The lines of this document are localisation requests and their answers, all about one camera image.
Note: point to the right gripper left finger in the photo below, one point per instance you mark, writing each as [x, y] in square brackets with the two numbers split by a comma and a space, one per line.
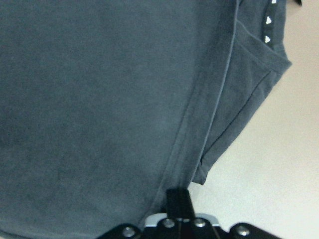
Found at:
[175, 203]

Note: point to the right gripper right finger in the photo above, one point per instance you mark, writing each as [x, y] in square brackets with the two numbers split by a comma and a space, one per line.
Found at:
[189, 212]

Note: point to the black printed t-shirt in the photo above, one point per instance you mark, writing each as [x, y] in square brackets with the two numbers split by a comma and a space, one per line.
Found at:
[106, 104]

